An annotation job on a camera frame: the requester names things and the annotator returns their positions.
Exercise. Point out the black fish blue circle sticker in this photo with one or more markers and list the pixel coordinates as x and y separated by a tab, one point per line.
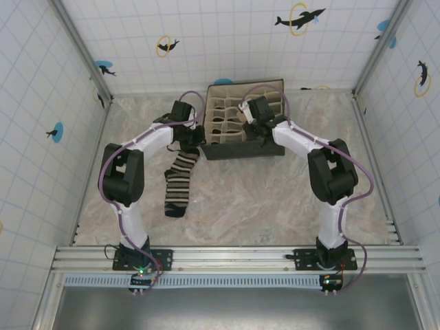
58	132

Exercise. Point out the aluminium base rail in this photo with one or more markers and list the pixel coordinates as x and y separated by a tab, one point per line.
240	258

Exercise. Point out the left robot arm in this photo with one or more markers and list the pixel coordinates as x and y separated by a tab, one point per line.
123	178

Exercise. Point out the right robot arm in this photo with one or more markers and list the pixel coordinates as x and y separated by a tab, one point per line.
333	175

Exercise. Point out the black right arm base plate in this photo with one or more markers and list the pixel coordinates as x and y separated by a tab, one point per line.
302	258

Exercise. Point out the grey fabric organizer box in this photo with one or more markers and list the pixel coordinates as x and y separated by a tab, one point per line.
237	151

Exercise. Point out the blue oval sticker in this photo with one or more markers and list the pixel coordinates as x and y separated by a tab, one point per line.
223	81

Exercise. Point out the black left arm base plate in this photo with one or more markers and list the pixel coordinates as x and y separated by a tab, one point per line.
163	258

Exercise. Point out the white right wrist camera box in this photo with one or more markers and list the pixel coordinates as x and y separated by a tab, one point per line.
247	111

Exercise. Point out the aluminium frame post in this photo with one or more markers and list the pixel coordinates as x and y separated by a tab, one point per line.
396	20
82	48

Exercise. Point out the black and white striped sock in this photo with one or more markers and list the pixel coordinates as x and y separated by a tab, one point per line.
178	185

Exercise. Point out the black shark blue circle sticker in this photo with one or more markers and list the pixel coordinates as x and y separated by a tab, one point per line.
103	66

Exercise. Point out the grey metal panel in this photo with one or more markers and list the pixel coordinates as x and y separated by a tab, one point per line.
223	309

